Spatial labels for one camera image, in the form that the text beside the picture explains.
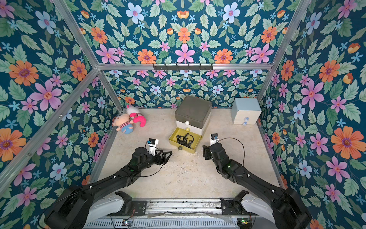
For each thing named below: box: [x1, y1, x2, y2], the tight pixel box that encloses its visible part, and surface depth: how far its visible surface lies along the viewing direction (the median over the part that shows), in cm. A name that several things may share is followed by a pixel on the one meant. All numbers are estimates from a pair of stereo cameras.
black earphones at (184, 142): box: [177, 137, 194, 149], surface depth 100 cm
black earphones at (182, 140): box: [175, 132, 190, 146], surface depth 102 cm
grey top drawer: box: [174, 113, 208, 129], surface depth 90 cm
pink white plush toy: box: [126, 104, 147, 128], surface depth 107 cm
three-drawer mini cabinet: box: [168, 95, 213, 149], surface depth 96 cm
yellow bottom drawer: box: [168, 127, 203, 154], surface depth 97 cm
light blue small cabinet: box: [231, 97, 262, 126], surface depth 105 cm
